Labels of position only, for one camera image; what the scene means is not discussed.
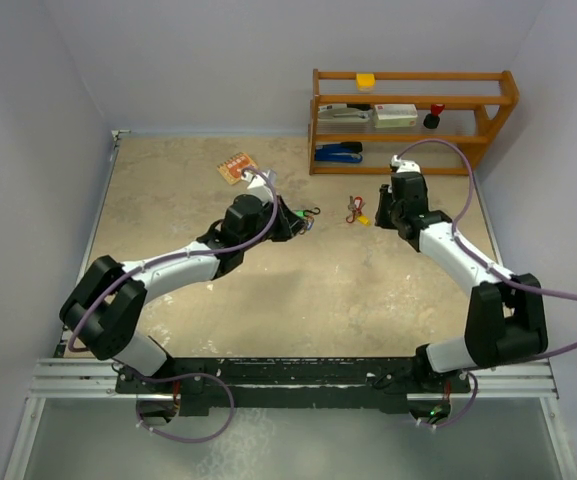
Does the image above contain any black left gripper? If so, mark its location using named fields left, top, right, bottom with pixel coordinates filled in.
left=240, top=195, right=306, bottom=251

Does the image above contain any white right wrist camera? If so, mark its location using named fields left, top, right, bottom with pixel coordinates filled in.
left=390, top=155, right=421, bottom=173

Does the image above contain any white stapler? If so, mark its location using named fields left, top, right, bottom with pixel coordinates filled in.
left=318, top=103, right=372, bottom=123

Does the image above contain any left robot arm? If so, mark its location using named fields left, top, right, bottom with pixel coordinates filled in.
left=59, top=194, right=306, bottom=392

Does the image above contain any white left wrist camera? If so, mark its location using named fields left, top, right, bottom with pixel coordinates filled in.
left=241, top=167, right=277, bottom=203

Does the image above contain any red S-shaped carabiner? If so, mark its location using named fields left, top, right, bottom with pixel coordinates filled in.
left=345, top=205, right=361, bottom=224

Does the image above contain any red key tag with key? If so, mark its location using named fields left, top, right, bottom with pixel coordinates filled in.
left=348, top=196, right=365, bottom=215

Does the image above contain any blue stapler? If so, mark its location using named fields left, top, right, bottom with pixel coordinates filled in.
left=314, top=141, right=363, bottom=164

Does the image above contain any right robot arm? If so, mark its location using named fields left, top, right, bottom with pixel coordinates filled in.
left=375, top=171, right=548, bottom=391

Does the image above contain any yellow key tag with key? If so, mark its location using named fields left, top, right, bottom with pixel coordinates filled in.
left=357, top=215, right=371, bottom=226

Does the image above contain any aluminium frame rail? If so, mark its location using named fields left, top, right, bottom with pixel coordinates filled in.
left=29, top=358, right=559, bottom=399

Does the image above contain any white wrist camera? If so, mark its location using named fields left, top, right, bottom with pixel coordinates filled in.
left=390, top=155, right=421, bottom=173
left=241, top=167, right=277, bottom=203

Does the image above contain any red and black stamp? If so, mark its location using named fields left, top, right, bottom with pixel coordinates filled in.
left=423, top=104, right=445, bottom=130

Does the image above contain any orange spiral notebook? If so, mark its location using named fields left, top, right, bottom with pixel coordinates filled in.
left=217, top=152, right=258, bottom=185

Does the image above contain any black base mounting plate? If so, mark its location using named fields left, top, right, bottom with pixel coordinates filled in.
left=116, top=357, right=470, bottom=417

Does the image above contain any black S-shaped carabiner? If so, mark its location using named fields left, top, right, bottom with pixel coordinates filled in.
left=303, top=207, right=321, bottom=217

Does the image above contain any wooden shelf rack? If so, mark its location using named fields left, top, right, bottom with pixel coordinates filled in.
left=308, top=70, right=520, bottom=174

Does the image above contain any yellow-lidded container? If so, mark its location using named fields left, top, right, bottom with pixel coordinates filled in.
left=355, top=73, right=376, bottom=93

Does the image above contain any white and red box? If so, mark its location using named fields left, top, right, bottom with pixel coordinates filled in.
left=373, top=104, right=418, bottom=129

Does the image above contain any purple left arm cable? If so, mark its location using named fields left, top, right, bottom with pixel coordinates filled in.
left=67, top=166, right=280, bottom=444

